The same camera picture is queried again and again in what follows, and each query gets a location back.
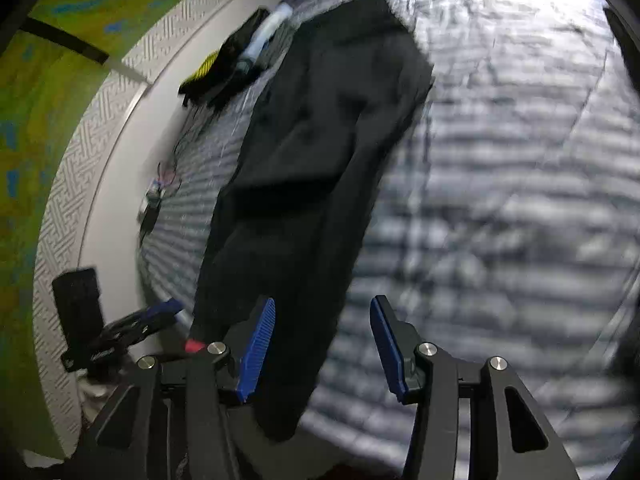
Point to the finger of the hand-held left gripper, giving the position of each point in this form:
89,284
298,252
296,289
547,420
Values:
160,308
140,332

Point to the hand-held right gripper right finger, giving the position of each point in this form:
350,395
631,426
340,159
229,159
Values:
389,350

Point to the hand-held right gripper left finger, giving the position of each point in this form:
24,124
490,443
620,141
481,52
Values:
255,355

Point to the black pants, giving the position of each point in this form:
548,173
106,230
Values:
310,160

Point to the white patterned headboard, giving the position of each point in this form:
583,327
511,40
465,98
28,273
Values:
75,170

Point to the striped quilt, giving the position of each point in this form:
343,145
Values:
500,210

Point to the black garment with yellow print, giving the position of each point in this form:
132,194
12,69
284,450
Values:
220,67

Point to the grey folded garment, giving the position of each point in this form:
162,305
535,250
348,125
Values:
274,55

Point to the light blue folded garment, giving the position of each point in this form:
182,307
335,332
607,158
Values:
265,30

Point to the black wall strip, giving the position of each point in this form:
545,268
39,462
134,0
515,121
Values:
70,40

